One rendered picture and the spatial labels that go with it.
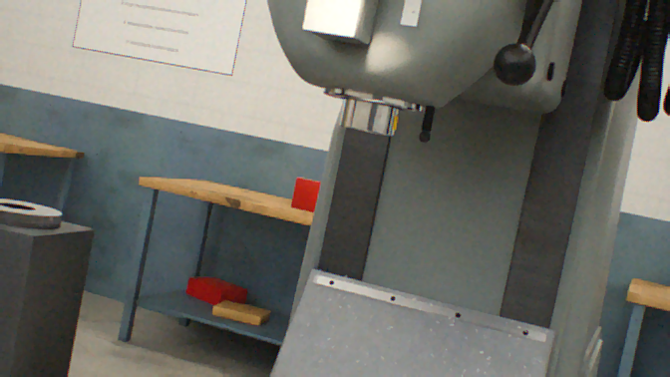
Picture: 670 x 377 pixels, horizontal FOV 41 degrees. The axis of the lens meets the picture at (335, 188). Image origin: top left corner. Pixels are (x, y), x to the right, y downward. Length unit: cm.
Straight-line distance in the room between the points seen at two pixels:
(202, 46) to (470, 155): 462
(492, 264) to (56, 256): 51
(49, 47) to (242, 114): 150
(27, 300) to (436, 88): 44
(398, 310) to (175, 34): 475
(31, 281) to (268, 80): 460
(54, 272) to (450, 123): 50
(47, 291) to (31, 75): 545
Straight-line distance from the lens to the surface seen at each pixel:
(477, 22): 68
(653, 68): 92
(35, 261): 89
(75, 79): 613
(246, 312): 482
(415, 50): 67
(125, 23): 598
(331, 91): 73
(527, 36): 67
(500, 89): 84
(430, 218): 112
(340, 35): 64
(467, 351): 110
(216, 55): 561
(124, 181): 585
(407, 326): 111
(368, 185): 114
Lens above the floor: 127
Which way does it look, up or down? 3 degrees down
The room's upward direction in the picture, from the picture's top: 11 degrees clockwise
